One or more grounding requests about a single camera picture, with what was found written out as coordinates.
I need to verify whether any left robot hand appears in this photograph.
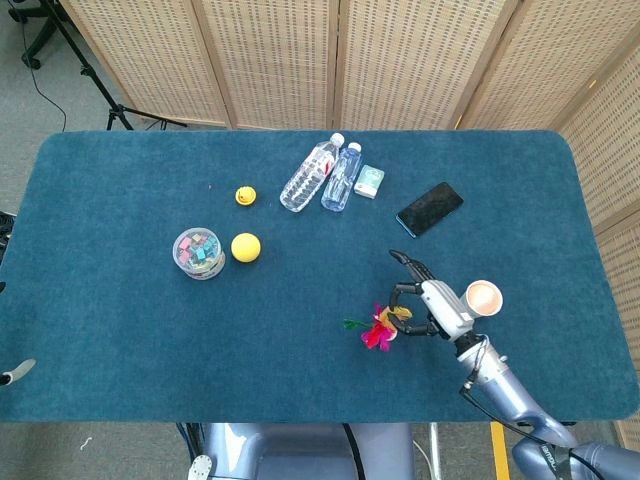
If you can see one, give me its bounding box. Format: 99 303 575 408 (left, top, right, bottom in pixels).
0 358 37 386

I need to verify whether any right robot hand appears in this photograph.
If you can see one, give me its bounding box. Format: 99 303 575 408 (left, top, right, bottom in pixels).
388 248 475 344

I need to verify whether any pink artificial flower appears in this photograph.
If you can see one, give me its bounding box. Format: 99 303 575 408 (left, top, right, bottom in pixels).
342 303 414 351

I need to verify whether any black tripod stand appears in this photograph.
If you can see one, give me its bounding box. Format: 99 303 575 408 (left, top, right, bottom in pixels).
47 0 189 132

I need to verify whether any white paper cup green print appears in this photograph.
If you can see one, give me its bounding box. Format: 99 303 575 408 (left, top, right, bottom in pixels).
465 280 504 318

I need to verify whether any black smartphone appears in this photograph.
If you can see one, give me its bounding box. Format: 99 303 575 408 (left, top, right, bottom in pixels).
395 181 465 240

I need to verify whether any blue plush table cloth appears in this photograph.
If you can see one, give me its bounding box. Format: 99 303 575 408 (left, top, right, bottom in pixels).
0 129 640 425

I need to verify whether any green white tissue pack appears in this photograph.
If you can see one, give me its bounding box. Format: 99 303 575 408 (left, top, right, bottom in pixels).
353 164 386 198

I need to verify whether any smooth clear bluish water bottle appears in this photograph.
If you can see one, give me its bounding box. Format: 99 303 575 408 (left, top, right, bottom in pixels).
320 141 363 212

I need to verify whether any ridged clear bottle red label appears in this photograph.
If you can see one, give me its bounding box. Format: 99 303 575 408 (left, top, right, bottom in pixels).
279 132 347 214

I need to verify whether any blue-grey robot torso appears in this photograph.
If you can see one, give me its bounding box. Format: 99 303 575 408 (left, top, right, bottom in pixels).
187 422 416 480

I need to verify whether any yellow foam ball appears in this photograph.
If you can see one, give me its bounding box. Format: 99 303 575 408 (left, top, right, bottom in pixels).
230 232 262 264

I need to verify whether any clear jar of coloured clips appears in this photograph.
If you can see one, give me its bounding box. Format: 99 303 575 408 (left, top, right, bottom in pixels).
172 227 227 281

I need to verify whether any black office chair base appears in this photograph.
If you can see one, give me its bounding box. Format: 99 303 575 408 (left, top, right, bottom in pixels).
7 0 66 70

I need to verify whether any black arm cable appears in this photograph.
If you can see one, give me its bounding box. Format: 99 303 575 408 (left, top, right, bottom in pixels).
459 334 576 451

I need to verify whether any black floor cable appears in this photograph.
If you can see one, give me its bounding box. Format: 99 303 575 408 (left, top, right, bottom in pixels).
19 19 68 132

